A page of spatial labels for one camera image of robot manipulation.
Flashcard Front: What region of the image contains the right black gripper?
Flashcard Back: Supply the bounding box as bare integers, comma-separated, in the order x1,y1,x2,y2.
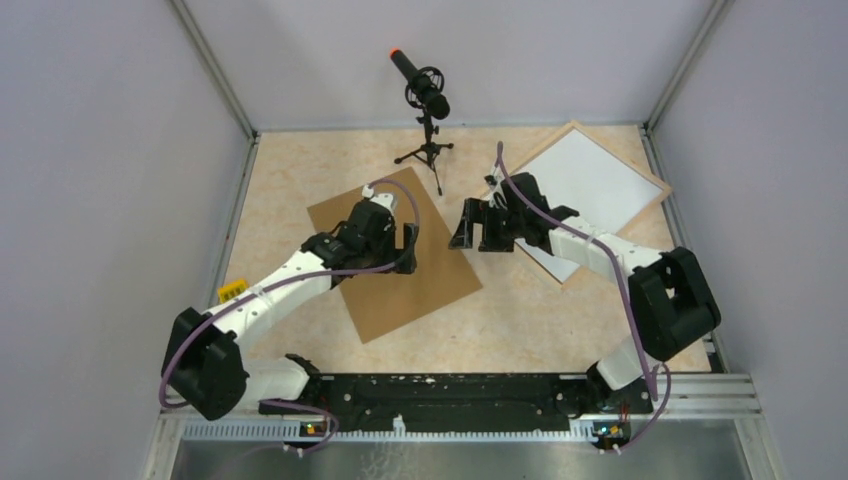
449,198,525,253

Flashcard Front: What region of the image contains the brown cardboard backing board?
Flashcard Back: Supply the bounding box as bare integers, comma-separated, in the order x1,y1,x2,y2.
338,167,482,343

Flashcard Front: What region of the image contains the glossy printed photo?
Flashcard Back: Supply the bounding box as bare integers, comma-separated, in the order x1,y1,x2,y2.
503,123,672,250

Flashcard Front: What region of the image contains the light wooden picture frame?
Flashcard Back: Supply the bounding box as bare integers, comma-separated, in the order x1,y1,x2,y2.
492,121,672,285

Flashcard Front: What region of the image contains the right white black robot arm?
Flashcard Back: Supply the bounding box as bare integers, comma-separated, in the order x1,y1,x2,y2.
449,173,721,412

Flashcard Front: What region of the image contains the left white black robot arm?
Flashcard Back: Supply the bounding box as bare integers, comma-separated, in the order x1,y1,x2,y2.
160,194,420,420

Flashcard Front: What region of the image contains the black mini tripod stand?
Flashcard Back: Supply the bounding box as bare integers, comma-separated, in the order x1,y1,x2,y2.
394,112,455,196

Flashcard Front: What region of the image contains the black microphone orange tip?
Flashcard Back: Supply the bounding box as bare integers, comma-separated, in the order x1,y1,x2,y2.
389,48,450,120

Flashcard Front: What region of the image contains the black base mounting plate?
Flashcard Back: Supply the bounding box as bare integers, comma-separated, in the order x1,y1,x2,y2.
295,373,653,433

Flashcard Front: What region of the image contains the yellow plastic block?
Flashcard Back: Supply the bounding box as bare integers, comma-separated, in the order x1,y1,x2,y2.
217,278,249,304

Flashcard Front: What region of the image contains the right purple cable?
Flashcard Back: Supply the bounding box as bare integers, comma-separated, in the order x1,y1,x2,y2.
494,141,673,456

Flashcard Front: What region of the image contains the purple cable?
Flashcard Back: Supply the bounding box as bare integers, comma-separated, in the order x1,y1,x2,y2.
158,178,421,458
494,141,673,456

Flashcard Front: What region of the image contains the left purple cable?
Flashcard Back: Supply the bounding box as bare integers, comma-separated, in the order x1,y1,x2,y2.
158,178,421,458

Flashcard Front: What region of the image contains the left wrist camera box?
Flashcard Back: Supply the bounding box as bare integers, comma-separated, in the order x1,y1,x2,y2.
361,185,398,214

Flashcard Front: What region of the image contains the white cable duct rail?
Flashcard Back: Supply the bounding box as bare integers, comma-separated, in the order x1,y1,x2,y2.
182,417,597,443

